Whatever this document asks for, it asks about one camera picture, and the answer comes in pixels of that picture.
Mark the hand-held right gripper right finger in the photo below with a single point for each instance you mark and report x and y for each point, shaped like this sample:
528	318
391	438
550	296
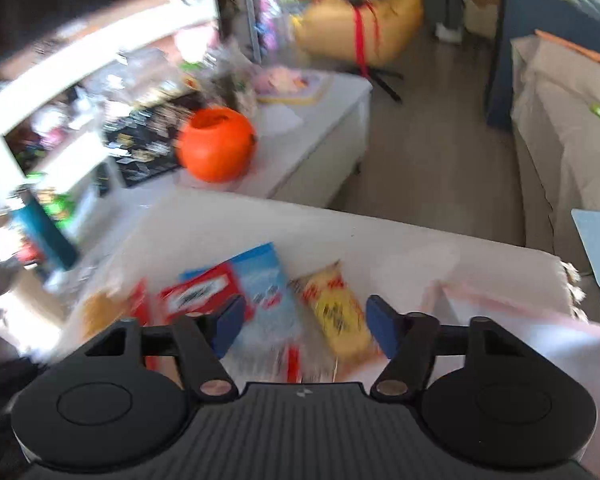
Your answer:
382	327

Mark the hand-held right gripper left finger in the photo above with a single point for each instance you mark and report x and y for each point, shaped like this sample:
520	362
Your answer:
230	325

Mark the red snack packet white label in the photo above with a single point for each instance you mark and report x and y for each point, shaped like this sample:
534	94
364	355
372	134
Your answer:
200	292

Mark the yellow snack packet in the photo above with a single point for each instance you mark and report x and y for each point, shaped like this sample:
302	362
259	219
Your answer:
335	310

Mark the clear snack packet blue label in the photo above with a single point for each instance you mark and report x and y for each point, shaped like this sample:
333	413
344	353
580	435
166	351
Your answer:
265	280

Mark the pink cardboard box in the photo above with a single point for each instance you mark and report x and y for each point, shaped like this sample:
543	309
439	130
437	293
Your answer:
530	340

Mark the white tablecloth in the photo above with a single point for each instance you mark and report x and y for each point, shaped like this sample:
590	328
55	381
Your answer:
380	245

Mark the flaky bread packet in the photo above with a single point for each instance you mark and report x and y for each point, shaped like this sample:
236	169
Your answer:
100	310

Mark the orange pumpkin bucket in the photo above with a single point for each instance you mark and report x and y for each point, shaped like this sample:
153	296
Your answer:
215	145

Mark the teal water bottle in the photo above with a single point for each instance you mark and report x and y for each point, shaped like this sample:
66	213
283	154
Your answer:
45	235

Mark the white low table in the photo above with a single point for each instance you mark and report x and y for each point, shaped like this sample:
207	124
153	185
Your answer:
310	130

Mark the yellow edged tray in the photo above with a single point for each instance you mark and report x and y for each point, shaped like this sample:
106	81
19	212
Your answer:
290	82

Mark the beige sofa cover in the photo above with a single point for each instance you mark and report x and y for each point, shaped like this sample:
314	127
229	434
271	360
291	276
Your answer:
565	150

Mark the dark blue partition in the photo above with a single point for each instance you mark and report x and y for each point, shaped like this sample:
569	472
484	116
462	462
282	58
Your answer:
500	60

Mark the red ribbon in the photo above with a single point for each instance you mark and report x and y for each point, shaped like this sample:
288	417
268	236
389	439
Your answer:
360	35

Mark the white tv cabinet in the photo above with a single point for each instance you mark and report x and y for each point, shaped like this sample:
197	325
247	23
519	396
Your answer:
10	110

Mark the yellow sofa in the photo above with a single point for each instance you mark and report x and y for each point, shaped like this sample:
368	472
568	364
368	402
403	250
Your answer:
330	25

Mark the purple drinking bottle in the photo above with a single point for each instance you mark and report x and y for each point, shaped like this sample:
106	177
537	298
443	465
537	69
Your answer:
270	15

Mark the dark hanging coat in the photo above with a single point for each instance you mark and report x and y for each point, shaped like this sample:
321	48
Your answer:
447	0

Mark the orange stick object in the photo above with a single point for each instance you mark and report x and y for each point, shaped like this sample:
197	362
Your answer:
570	46

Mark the black television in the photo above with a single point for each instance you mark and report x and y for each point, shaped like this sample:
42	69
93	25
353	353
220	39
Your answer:
55	0

